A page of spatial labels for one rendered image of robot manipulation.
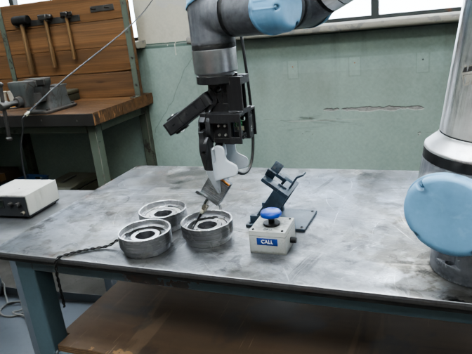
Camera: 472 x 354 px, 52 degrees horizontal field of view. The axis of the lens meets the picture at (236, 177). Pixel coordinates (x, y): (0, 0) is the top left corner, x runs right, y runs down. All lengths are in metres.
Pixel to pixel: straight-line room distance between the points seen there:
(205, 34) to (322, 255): 0.43
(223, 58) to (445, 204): 0.41
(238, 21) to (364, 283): 0.45
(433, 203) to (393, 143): 1.87
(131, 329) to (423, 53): 1.78
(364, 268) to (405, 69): 1.67
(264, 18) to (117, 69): 2.10
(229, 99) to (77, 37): 2.15
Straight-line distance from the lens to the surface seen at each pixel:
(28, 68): 3.19
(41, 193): 1.69
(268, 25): 0.74
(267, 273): 0.85
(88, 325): 1.27
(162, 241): 0.95
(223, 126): 0.83
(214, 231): 0.93
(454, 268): 0.82
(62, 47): 2.99
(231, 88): 0.82
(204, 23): 0.81
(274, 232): 0.89
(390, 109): 2.46
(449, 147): 0.63
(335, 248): 0.92
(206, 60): 0.81
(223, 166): 0.85
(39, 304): 1.19
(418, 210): 0.65
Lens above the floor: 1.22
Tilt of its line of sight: 18 degrees down
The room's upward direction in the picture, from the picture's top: 6 degrees counter-clockwise
